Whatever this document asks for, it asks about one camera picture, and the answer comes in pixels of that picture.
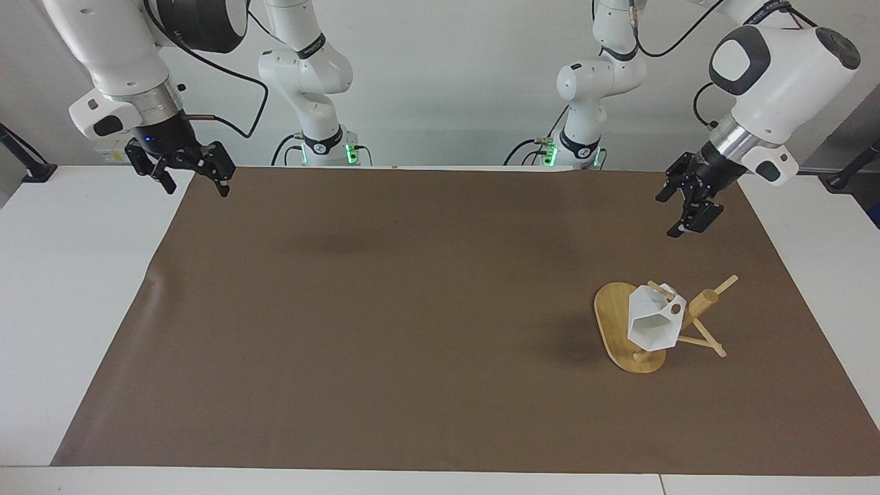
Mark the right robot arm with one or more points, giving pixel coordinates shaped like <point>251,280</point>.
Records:
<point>117,48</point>

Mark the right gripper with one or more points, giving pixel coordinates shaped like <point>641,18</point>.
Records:
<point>158,134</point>

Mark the wooden cup rack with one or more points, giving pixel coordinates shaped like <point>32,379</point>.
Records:
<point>614,323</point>

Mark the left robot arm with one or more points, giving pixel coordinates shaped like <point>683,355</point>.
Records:
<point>777,75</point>

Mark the black stand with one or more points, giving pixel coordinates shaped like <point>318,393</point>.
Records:
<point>849,172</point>
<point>34,168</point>

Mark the white faceted cup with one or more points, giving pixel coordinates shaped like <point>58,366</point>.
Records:
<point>646,309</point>

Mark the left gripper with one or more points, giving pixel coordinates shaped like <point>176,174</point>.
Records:
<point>713,172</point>

